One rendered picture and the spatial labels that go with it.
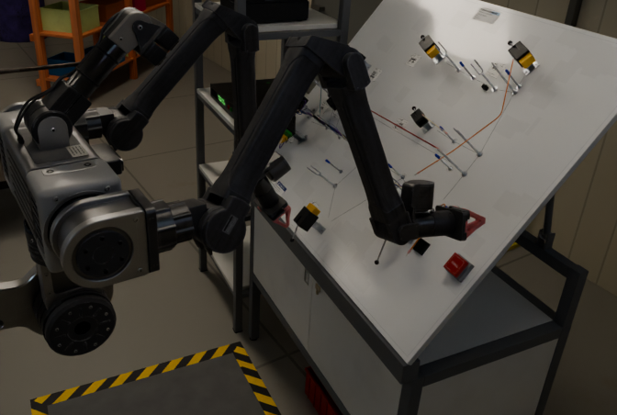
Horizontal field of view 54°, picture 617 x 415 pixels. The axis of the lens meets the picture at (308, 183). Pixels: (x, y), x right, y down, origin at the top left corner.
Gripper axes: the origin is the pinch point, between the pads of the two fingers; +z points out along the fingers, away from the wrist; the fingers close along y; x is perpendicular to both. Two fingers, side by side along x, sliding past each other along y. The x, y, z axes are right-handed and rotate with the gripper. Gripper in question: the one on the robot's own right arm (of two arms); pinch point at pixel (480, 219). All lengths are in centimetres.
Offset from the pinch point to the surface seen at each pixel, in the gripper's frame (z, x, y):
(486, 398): 27, 62, 25
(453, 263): 4.4, 14.6, 14.9
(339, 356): -5, 58, 60
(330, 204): -4, 8, 73
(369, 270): -4.9, 23.1, 42.5
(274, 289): -8, 50, 114
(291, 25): -1, -56, 118
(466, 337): 20, 42, 27
